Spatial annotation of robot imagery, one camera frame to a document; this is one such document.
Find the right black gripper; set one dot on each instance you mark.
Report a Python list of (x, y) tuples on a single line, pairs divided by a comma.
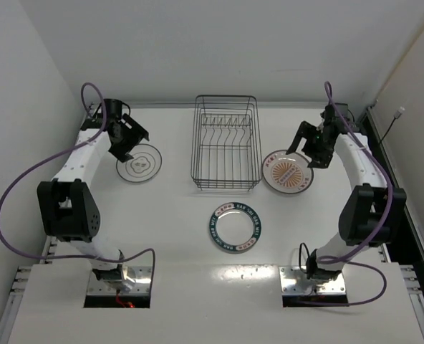
[(312, 145)]

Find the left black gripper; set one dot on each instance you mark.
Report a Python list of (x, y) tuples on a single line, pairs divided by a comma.
[(127, 135)]

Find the white plate orange sunburst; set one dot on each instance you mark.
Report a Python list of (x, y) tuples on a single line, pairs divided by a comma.
[(287, 173)]

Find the white plate dark green rim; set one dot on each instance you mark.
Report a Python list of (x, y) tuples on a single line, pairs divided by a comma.
[(234, 227)]

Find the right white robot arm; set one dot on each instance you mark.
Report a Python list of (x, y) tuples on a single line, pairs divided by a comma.
[(372, 214)]

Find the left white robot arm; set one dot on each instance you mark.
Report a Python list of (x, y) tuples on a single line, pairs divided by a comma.
[(68, 210)]

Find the white plate teal thin rim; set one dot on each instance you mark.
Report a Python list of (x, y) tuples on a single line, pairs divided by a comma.
[(144, 165)]

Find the grey wire dish rack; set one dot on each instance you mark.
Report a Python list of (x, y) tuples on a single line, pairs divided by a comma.
[(226, 143)]

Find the black cable white connector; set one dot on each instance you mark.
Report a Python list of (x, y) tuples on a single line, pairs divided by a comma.
[(399, 112)]

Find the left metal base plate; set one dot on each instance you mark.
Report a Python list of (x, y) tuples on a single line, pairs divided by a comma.
[(127, 280)]

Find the metal base plate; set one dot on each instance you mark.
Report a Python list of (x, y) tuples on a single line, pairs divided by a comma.
[(294, 283), (127, 280)]

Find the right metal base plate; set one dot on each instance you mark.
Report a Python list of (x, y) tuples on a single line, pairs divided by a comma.
[(294, 283)]

